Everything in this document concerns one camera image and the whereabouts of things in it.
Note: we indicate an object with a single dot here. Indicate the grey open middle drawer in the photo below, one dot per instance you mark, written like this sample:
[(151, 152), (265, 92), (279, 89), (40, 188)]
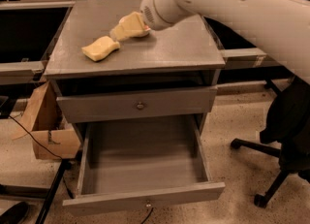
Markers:
[(142, 163)]

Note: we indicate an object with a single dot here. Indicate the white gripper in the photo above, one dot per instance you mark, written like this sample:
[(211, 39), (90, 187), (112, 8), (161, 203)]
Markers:
[(147, 14)]

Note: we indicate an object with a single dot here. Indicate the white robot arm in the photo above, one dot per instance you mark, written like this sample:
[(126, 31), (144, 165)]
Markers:
[(280, 28)]

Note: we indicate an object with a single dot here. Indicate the black shoe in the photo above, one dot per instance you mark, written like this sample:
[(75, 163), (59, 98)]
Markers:
[(16, 214)]

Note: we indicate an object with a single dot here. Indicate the black office chair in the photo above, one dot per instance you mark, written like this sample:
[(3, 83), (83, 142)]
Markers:
[(286, 136)]

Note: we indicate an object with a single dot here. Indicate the brown cardboard box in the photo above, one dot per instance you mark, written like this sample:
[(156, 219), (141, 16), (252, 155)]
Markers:
[(54, 137)]

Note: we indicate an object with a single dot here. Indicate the grey drawer cabinet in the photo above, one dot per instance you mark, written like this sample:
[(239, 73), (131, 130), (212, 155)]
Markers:
[(184, 56)]

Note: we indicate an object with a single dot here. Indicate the black metal stand leg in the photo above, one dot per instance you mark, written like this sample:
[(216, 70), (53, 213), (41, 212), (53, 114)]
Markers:
[(64, 165)]

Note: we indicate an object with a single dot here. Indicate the yellow sponge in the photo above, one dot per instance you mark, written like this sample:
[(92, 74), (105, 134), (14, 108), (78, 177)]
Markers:
[(101, 48)]

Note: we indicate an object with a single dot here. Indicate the white ceramic bowl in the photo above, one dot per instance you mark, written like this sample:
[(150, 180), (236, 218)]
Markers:
[(146, 32)]

